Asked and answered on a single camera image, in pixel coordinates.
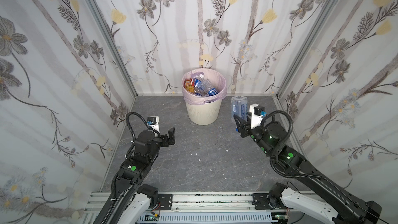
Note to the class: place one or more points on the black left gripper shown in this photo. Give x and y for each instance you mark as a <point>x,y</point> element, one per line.
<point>166,139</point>

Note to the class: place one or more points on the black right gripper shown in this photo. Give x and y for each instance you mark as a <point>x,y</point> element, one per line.
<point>244,127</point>

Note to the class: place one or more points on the clear bottle blue cap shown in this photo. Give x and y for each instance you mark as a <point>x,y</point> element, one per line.
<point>239,106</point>

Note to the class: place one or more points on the tall clear bottle blue label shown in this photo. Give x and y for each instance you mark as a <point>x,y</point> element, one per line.
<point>198,85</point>

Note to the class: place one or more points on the orange red drink bottle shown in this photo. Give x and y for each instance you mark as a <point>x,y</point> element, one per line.
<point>189,85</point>

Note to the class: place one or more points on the clear bottle white cap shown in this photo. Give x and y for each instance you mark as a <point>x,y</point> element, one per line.
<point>208,88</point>

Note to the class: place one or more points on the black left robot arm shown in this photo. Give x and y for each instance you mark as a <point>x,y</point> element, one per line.
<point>129,197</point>

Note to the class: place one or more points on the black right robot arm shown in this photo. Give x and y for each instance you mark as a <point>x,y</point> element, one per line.
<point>338,206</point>

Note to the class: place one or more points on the cream plastic waste bin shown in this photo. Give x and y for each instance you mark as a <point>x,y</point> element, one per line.
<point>204,114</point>

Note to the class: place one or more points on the pink bin liner bag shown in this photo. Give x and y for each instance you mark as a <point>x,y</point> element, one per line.
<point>217,80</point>

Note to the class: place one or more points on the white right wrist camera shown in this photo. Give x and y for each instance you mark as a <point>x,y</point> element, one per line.
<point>257,113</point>

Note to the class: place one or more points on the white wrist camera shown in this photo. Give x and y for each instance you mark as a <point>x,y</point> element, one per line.
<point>257,113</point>
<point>153,122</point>

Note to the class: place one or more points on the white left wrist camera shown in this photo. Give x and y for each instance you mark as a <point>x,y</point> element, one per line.
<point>153,122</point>

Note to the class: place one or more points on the aluminium mounting rail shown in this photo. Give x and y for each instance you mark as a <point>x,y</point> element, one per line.
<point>185,202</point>

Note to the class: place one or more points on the white cable duct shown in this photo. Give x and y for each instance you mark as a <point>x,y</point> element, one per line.
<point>209,218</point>

